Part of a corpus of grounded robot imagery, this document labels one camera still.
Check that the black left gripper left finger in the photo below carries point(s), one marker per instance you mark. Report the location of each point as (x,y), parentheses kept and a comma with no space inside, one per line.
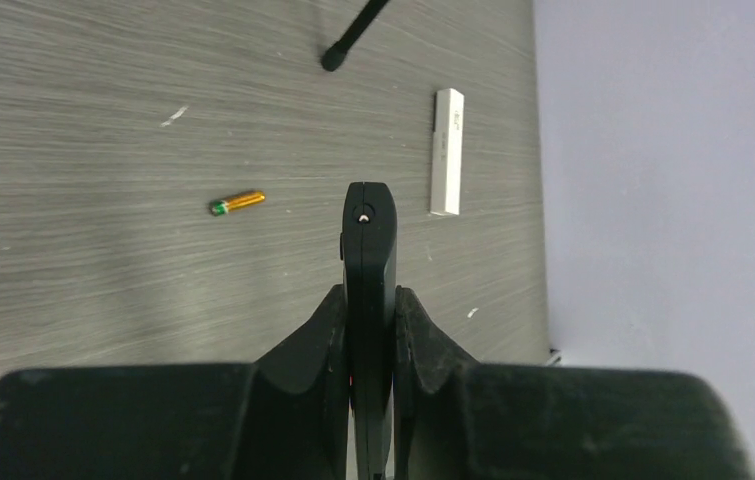
(284,416)

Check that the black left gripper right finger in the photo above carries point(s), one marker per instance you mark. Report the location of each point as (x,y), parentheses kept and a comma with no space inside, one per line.
(459,418)

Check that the small black block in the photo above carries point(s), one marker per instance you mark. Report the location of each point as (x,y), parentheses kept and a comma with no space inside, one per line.
(368,251)

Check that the orange battery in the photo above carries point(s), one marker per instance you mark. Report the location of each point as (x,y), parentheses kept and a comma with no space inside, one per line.
(229,204)

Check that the white remote control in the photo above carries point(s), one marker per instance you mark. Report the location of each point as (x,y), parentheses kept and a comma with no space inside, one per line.
(447,145)

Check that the black music stand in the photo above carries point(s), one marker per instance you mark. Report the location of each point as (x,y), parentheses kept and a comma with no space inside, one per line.
(335,55)

